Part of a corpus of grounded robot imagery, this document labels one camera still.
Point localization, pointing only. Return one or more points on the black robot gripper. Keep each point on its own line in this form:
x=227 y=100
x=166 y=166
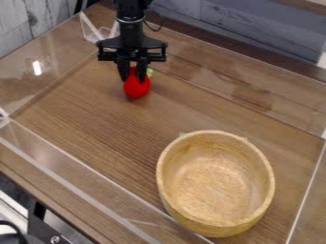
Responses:
x=143 y=51

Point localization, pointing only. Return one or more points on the red plush strawberry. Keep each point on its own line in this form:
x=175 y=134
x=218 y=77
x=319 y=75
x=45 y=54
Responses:
x=134 y=88

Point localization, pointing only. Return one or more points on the clear acrylic corner bracket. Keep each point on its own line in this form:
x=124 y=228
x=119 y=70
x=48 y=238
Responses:
x=95 y=34

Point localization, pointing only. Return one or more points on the clear acrylic enclosure wall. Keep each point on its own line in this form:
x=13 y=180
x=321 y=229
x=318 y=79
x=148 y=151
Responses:
x=99 y=207

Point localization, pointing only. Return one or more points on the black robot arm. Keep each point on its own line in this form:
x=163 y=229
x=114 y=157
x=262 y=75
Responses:
x=131 y=18

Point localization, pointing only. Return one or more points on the oval wooden bowl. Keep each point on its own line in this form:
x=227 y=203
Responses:
x=215 y=182

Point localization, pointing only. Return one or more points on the black metal table bracket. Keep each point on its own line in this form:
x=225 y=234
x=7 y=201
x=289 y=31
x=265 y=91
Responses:
x=39 y=229

